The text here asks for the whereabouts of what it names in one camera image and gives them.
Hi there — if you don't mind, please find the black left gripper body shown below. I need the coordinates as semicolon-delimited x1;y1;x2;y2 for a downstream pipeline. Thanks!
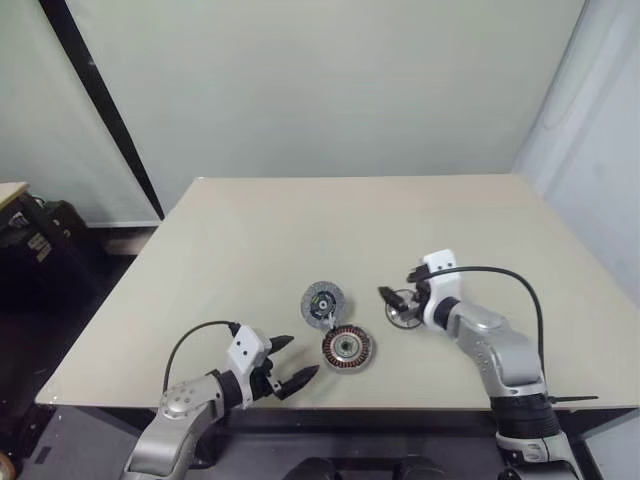
249;357;281;401

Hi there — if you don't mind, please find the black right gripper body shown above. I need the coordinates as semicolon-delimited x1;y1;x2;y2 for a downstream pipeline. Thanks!
405;279;432;323

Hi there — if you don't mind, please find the motor housing with copper windings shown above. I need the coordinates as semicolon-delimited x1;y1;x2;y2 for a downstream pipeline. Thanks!
319;327;376;374

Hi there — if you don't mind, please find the grey round motor lid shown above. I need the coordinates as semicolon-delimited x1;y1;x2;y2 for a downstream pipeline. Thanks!
301;280;354;331

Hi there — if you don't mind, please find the black equipment case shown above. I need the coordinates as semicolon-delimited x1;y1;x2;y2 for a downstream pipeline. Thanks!
0;194;90;284

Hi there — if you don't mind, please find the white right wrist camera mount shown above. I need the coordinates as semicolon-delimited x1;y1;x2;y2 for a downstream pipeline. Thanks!
421;248;464;329

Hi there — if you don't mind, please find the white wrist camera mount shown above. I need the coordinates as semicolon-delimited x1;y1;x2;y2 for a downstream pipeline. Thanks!
421;248;464;329
227;324;271;404

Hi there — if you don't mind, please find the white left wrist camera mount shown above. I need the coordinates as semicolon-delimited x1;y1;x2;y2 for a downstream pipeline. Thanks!
227;324;271;404

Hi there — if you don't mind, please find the black table frame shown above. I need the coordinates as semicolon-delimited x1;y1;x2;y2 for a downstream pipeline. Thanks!
97;405;501;442

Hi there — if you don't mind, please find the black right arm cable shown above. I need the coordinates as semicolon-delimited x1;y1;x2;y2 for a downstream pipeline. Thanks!
427;266;547;381

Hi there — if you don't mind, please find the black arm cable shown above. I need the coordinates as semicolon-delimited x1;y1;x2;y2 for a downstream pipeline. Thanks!
427;266;547;381
164;320;242;389

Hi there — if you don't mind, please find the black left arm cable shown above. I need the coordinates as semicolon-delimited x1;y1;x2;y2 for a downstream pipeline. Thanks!
164;320;242;389

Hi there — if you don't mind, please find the black wall strip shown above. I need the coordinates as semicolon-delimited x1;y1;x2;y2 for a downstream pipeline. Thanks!
46;0;165;222

